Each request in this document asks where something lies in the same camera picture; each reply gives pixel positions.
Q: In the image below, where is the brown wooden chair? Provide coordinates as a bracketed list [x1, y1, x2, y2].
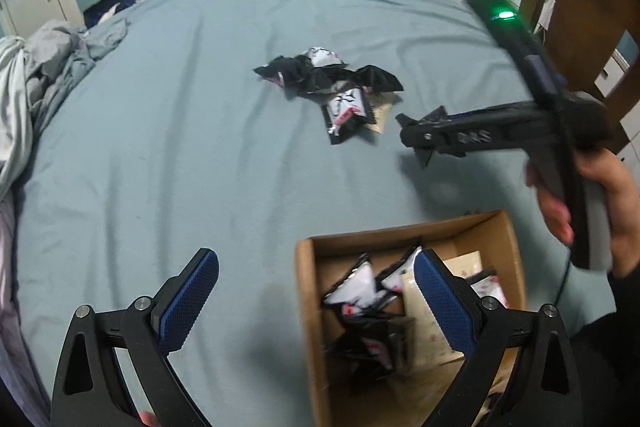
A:
[520, 0, 640, 155]

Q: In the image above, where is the grey crumpled duvet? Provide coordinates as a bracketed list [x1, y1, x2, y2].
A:
[0, 18, 131, 198]

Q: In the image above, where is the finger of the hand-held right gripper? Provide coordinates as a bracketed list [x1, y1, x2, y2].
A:
[395, 109, 453, 158]

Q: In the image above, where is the pile of black white packets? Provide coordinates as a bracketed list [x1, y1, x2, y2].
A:
[252, 47, 405, 146]

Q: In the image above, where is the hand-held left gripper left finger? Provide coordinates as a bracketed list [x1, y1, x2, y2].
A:
[50, 248, 221, 427]

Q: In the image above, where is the heap of snack packets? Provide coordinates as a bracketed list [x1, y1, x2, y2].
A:
[320, 244, 503, 383]

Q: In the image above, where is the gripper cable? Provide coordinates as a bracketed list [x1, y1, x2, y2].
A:
[554, 247, 574, 308]

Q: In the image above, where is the bed with teal sheet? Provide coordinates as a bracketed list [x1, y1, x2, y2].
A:
[10, 0, 621, 427]

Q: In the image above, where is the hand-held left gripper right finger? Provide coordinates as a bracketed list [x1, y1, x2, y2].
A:
[414, 248, 583, 427]

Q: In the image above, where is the cardboard box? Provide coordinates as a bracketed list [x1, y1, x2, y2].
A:
[295, 209, 531, 427]

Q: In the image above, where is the person's right hand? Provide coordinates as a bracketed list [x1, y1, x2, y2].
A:
[525, 147, 640, 278]

